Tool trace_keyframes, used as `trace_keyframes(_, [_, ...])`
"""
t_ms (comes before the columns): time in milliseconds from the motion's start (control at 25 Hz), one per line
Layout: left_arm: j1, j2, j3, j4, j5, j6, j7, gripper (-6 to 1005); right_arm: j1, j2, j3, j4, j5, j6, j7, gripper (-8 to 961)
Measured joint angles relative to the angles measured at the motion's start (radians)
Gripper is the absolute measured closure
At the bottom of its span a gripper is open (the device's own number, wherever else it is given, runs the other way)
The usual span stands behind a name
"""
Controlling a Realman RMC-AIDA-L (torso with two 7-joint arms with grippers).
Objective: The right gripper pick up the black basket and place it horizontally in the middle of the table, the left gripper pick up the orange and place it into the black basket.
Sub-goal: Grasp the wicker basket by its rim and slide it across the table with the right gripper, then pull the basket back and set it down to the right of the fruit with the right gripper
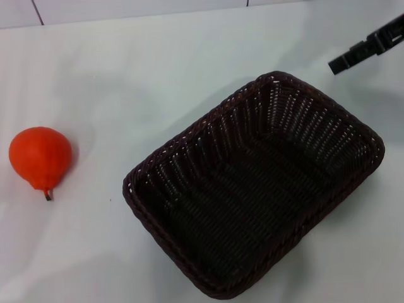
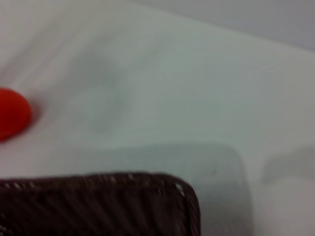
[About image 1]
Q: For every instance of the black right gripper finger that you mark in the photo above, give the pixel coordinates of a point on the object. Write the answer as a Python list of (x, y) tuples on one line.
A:
[(358, 52)]

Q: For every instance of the dark woven rectangular basket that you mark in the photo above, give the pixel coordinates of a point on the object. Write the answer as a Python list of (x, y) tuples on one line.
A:
[(240, 202)]

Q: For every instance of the orange pear-shaped toy fruit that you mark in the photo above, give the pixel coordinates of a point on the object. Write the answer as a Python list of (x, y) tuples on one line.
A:
[(39, 154)]

